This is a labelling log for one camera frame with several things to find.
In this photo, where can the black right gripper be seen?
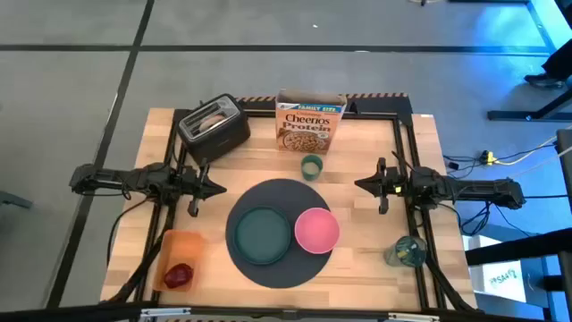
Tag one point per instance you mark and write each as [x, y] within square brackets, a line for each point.
[395, 185]

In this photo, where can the Cheerios Protein cereal box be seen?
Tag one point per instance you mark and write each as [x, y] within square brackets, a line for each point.
[308, 125]

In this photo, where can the red apple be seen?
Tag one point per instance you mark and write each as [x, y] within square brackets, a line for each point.
[178, 276]

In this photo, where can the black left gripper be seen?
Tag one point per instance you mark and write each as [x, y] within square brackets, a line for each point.
[194, 188]

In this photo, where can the person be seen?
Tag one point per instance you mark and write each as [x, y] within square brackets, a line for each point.
[543, 81]

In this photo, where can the silver metal bracket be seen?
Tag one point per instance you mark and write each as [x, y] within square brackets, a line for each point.
[413, 317]
[165, 312]

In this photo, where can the yellow plug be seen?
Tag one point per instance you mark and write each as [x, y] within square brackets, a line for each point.
[490, 157]

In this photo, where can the white box with writing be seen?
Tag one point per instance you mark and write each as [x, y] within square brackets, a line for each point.
[505, 282]

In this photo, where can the black metal rack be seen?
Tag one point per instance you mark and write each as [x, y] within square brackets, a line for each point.
[514, 248]

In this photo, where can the black front crossbar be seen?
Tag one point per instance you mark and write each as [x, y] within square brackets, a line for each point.
[250, 313]

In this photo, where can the green cup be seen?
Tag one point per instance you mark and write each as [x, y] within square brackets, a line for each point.
[311, 175]

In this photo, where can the orange tray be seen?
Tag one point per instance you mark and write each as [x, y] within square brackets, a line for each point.
[181, 248]

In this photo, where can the clear glass with utensils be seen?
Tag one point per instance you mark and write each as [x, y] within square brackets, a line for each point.
[406, 251]

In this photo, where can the dark green plate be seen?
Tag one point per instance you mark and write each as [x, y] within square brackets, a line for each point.
[262, 234]

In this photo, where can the grey metal leg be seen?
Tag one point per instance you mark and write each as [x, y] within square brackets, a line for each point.
[15, 200]

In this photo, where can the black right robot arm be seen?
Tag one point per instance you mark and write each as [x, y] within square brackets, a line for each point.
[469, 188]

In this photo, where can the round dark grey placemat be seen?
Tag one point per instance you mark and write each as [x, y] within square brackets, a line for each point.
[277, 192]

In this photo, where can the white milk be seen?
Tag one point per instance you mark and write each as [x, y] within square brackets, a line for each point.
[311, 166]

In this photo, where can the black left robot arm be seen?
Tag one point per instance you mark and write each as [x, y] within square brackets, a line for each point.
[111, 180]

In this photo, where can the black floor stand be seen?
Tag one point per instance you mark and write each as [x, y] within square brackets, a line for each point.
[536, 117]

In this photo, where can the black toaster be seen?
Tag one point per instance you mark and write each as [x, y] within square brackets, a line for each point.
[219, 143]

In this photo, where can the black table frame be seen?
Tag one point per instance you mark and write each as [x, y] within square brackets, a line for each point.
[371, 116]

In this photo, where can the round bread slice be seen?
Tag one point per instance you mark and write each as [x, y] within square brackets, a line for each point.
[213, 121]

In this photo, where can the pink bowl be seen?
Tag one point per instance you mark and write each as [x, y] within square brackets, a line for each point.
[316, 230]

